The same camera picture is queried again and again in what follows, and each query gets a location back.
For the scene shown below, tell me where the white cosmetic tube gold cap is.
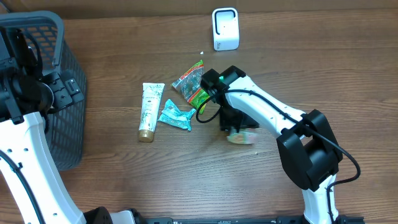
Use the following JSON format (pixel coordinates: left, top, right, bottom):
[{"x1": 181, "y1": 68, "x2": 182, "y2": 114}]
[{"x1": 138, "y1": 83, "x2": 165, "y2": 142}]

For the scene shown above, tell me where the green snack bag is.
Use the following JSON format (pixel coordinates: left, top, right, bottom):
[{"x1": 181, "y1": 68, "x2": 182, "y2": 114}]
[{"x1": 171, "y1": 60, "x2": 209, "y2": 109}]

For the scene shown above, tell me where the white barcode scanner stand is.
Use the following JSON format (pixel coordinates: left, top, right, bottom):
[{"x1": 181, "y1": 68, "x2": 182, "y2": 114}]
[{"x1": 211, "y1": 7, "x2": 239, "y2": 51}]

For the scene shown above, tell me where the green cup noodles container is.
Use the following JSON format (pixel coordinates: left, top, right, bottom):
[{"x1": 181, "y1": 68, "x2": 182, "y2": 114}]
[{"x1": 227, "y1": 130, "x2": 258, "y2": 144}]

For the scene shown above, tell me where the grey plastic mesh basket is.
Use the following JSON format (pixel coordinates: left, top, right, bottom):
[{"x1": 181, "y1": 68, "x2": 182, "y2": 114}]
[{"x1": 1, "y1": 11, "x2": 87, "y2": 171}]

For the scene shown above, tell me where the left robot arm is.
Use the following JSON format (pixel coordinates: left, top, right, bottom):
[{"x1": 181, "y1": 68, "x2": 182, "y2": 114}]
[{"x1": 1, "y1": 27, "x2": 139, "y2": 224}]

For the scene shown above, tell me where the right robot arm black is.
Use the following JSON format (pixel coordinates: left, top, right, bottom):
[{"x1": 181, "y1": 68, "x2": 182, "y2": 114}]
[{"x1": 200, "y1": 66, "x2": 343, "y2": 223}]

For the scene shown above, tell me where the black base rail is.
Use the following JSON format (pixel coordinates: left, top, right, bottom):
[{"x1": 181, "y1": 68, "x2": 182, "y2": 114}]
[{"x1": 136, "y1": 216, "x2": 365, "y2": 224}]

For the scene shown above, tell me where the teal snack packet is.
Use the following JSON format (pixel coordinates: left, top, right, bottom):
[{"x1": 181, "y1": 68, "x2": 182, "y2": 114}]
[{"x1": 158, "y1": 99, "x2": 197, "y2": 131}]

